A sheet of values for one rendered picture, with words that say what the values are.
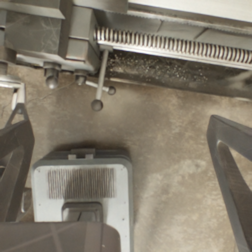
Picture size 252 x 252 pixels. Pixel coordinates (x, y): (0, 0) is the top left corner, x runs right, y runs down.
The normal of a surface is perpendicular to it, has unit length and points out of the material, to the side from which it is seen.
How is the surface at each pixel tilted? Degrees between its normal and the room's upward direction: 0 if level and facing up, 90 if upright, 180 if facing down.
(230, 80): 0
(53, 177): 0
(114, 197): 0
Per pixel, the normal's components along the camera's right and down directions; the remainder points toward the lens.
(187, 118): 0.01, 0.11
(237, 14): -0.07, 0.66
